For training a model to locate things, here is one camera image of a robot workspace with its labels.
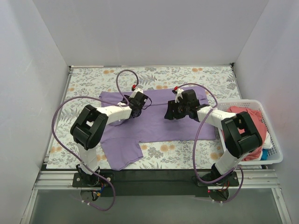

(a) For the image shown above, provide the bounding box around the purple t shirt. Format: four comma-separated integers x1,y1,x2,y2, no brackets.
99,86,216,171

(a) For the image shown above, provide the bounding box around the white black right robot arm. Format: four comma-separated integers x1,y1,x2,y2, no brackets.
164,87,263,186

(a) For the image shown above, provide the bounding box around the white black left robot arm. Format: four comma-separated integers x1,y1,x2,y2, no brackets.
70,89,150,187

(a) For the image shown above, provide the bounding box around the floral patterned table mat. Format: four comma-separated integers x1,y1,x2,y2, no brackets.
45,66,241,169

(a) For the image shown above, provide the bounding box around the pink t shirt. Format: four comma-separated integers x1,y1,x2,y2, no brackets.
227,106,268,161

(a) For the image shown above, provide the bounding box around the white garment in basket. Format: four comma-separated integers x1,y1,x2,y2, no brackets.
263,132,273,149

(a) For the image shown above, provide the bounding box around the blue garment in basket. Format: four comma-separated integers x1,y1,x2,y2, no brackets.
260,149,268,161

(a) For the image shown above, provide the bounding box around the white plastic laundry basket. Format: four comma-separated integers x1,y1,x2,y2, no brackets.
218,99,283,166

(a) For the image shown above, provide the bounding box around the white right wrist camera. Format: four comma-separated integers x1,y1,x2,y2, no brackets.
172,86,184,103

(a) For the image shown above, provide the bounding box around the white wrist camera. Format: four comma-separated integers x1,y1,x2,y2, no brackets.
172,86,184,103
129,84,143,98

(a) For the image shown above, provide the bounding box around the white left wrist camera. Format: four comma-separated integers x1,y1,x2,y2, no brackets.
129,84,143,98

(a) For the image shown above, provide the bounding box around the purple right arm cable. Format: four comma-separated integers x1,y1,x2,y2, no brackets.
174,83,245,205

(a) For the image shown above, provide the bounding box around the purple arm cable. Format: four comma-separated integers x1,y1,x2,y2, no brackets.
51,70,141,212
174,83,245,205

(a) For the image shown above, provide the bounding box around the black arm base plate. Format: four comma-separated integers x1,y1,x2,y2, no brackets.
72,169,240,198

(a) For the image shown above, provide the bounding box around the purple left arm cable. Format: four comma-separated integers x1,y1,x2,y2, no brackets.
51,70,141,212

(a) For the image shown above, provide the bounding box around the aluminium table frame rail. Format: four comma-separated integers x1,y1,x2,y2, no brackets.
21,65,292,224

